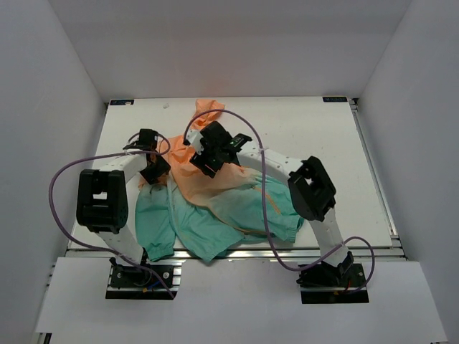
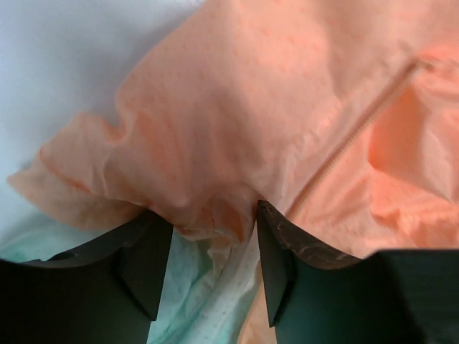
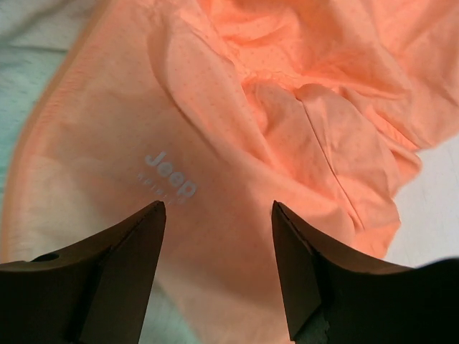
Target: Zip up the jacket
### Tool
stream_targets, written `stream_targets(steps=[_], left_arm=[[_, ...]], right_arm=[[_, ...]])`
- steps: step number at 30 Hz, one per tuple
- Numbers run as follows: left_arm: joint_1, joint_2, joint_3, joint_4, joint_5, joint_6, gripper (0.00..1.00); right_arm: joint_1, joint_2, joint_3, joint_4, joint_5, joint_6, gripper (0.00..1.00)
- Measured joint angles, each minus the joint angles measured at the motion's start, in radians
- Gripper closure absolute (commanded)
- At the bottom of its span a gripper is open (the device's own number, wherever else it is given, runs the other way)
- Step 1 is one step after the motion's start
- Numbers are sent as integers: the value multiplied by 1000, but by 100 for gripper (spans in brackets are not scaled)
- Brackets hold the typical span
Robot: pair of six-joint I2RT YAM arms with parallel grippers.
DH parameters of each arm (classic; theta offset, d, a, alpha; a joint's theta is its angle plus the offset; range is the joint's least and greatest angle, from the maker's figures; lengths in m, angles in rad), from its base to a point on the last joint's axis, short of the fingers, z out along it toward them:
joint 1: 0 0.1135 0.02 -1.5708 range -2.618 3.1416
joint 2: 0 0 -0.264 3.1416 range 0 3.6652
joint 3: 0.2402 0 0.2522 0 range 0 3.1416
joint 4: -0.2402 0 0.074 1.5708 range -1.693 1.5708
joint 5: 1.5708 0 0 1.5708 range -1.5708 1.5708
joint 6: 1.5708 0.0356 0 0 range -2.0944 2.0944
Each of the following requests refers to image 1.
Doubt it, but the orange and teal jacket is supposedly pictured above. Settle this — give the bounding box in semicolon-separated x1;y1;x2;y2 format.
134;98;306;266

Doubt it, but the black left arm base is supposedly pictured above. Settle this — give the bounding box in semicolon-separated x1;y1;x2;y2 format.
105;258;182;300

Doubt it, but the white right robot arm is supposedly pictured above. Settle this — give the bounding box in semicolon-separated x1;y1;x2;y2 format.
184;121;354;286

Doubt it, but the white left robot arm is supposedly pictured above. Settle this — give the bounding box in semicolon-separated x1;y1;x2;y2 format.
76;129;171;286

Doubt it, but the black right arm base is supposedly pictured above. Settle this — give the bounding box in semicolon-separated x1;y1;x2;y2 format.
296;263;369;305

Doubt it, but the blue left corner sticker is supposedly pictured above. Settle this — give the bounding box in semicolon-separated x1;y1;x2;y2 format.
109;99;134;106

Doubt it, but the blue corner sticker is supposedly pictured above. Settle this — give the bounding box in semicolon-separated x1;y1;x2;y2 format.
322;96;348;102
109;99;134;106

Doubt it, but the blue right corner sticker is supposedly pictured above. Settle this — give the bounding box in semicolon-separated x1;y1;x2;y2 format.
322;96;348;102

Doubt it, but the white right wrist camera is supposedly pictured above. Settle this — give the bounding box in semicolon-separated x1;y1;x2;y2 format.
184;129;203;153

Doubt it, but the aluminium table frame rail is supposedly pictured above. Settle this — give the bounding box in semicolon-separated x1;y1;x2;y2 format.
348;98;400;240

